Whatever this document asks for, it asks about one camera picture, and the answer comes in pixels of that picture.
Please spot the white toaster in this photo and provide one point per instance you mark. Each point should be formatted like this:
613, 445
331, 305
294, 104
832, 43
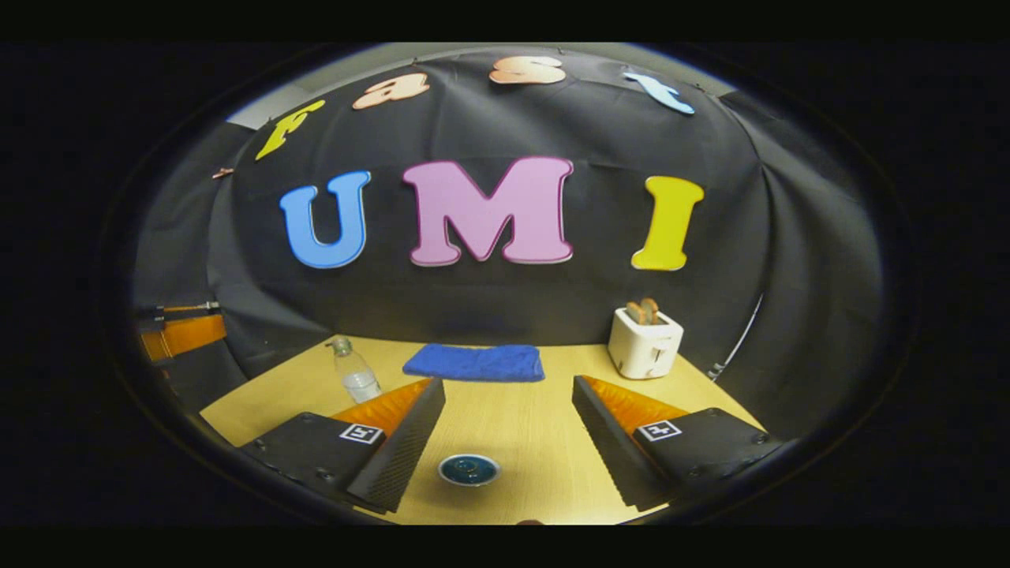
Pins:
643, 347

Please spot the folded blue towel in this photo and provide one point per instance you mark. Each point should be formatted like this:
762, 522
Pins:
473, 363

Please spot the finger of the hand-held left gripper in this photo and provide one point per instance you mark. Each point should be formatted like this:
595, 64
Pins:
181, 312
185, 335

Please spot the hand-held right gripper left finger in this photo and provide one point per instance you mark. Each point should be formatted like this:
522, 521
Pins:
410, 442

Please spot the toasted bread slice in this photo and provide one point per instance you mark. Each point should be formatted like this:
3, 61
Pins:
650, 311
634, 313

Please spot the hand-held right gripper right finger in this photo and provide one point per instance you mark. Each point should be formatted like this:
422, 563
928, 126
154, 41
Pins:
604, 442

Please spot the clear plastic water bottle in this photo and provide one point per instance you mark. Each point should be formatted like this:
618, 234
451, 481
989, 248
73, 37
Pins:
359, 383

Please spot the brown cloth clip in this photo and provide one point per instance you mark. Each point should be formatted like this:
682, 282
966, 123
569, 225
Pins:
222, 172

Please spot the black backdrop cloth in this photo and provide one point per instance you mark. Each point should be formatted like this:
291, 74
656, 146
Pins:
513, 308

